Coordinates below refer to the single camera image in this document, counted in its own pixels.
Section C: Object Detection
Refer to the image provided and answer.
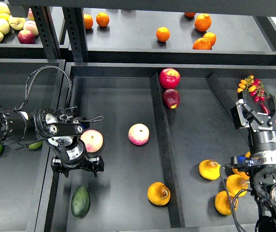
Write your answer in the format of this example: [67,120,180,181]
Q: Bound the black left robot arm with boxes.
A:
[0,65,104,177]

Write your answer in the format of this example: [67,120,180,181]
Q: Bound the pale peach on shelf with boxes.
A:
[23,20,39,37]

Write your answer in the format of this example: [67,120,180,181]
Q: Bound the pink apple left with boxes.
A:
[80,130,103,153]

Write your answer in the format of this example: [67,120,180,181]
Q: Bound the red chili pepper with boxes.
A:
[260,103,270,115]

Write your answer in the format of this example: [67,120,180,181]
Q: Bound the dark green avocado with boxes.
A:
[71,185,90,218]

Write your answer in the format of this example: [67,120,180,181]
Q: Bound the dark red apple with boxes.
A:
[162,88,180,109]

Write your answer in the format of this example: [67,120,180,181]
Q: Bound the yellow apple on shelf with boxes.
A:
[8,15,26,30]

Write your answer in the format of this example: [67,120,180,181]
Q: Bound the orange on shelf far left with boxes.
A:
[83,14,93,29]

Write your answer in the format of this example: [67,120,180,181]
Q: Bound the orange on shelf front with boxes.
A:
[192,38,212,50]

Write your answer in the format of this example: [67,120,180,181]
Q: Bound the black middle tray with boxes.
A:
[46,63,276,232]

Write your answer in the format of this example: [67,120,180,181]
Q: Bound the red apple on shelf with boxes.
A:
[18,29,36,44]

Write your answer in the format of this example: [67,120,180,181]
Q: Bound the pink apple centre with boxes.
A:
[128,123,149,145]

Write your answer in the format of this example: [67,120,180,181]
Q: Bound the yellow pear bottom pile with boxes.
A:
[215,191,232,216]

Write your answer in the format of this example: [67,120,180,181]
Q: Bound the orange at shelf back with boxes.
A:
[184,12,196,18]

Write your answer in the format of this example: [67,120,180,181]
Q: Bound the cherry tomato bunch upper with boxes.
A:
[237,75,266,102]

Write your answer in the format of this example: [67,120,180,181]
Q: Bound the large orange on shelf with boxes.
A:
[194,14,212,32]

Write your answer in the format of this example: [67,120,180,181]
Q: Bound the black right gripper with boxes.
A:
[231,93,276,156]

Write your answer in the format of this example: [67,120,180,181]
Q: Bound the pink apple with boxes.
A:
[128,123,149,145]
[80,130,103,153]

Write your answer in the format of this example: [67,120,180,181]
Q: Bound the orange on shelf centre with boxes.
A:
[156,27,170,43]

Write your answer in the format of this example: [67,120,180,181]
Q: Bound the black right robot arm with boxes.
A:
[228,92,276,232]

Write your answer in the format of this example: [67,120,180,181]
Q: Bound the bright red apple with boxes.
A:
[159,68,181,89]

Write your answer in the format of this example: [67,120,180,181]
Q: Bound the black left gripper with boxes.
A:
[51,140,104,178]

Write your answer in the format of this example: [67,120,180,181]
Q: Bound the yellow pear middle pile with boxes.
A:
[226,174,248,197]

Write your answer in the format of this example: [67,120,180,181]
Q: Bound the orange on shelf right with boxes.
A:
[203,32,217,46]

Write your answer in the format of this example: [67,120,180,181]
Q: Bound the black shelf upright post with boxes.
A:
[62,7,89,62]

